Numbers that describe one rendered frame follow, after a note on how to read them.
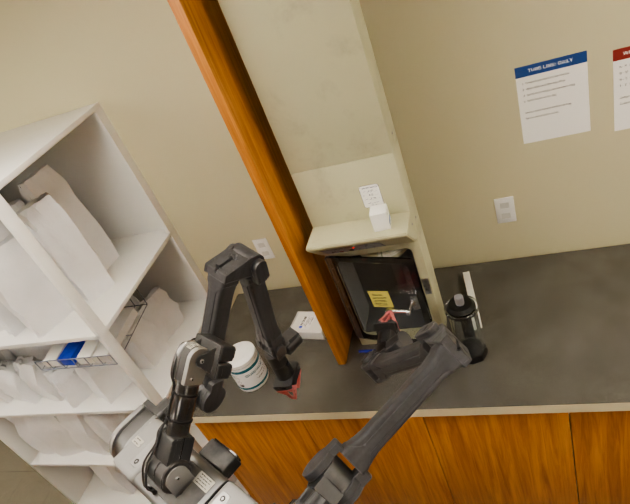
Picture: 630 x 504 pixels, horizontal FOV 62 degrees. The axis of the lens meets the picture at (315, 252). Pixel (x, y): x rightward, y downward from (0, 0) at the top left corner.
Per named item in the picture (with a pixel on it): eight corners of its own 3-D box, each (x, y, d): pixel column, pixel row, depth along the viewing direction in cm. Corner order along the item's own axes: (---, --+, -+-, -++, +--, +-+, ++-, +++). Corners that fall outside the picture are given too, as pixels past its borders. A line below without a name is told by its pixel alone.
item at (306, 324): (300, 317, 227) (297, 311, 225) (334, 318, 220) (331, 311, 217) (290, 338, 219) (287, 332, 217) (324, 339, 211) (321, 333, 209)
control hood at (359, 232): (321, 251, 176) (311, 227, 171) (417, 236, 165) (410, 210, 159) (315, 273, 168) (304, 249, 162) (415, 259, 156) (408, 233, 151)
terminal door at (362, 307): (360, 336, 199) (326, 255, 177) (439, 345, 183) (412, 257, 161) (359, 338, 198) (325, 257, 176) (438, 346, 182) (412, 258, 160)
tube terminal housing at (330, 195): (369, 300, 221) (307, 137, 179) (447, 291, 209) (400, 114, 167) (361, 345, 202) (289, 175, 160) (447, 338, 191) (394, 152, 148)
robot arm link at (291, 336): (255, 337, 159) (276, 351, 155) (280, 311, 164) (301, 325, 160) (263, 358, 168) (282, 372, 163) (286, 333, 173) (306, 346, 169)
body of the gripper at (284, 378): (300, 364, 172) (291, 349, 168) (292, 390, 165) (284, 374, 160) (282, 365, 175) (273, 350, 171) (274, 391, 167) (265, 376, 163)
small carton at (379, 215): (375, 222, 160) (369, 206, 157) (391, 219, 159) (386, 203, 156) (374, 232, 157) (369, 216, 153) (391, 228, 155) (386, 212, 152)
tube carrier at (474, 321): (463, 335, 187) (452, 292, 176) (493, 343, 180) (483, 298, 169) (450, 358, 181) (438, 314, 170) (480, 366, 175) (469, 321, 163)
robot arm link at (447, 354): (454, 317, 110) (489, 352, 110) (433, 319, 123) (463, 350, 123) (303, 481, 102) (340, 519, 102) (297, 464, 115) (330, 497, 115)
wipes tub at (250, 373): (244, 366, 215) (229, 341, 207) (273, 364, 210) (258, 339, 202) (234, 393, 205) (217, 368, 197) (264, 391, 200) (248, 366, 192)
